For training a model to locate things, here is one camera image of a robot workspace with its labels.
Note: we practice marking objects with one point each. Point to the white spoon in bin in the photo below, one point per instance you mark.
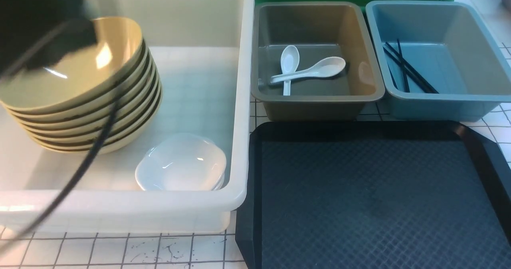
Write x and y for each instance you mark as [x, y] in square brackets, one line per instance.
[289, 62]

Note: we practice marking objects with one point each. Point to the black plastic tray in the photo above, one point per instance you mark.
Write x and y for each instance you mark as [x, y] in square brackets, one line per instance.
[374, 195]

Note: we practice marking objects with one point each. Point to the stacked yellow bowl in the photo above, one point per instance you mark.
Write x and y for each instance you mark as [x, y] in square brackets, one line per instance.
[138, 102]
[85, 119]
[80, 106]
[131, 139]
[88, 138]
[102, 111]

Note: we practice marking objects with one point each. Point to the bottom stacked yellow bowl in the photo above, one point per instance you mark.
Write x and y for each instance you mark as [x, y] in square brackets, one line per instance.
[131, 139]

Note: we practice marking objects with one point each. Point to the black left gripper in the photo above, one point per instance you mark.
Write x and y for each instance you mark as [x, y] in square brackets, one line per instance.
[39, 33]

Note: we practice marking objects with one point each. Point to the top stacked yellow bowl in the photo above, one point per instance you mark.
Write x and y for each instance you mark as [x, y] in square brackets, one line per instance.
[80, 106]

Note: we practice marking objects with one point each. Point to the white dish in tub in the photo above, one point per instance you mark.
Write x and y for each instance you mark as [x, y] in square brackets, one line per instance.
[212, 180]

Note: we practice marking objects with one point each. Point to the blue plastic bin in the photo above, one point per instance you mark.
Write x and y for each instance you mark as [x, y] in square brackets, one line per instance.
[449, 45]

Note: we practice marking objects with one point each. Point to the grey-brown plastic bin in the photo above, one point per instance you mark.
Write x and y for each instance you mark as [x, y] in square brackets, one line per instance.
[319, 30]

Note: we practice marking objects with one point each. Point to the yellow noodle bowl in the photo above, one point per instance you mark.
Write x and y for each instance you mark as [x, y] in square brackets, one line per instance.
[79, 76]

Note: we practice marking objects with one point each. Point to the white ceramic soup spoon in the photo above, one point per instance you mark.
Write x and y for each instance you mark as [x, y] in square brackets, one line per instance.
[325, 68]

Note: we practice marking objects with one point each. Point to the black chopstick gold tip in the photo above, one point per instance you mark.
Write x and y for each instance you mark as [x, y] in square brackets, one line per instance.
[418, 79]
[403, 68]

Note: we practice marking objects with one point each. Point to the large white plastic tub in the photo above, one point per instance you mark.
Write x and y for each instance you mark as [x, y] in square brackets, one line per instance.
[202, 51]

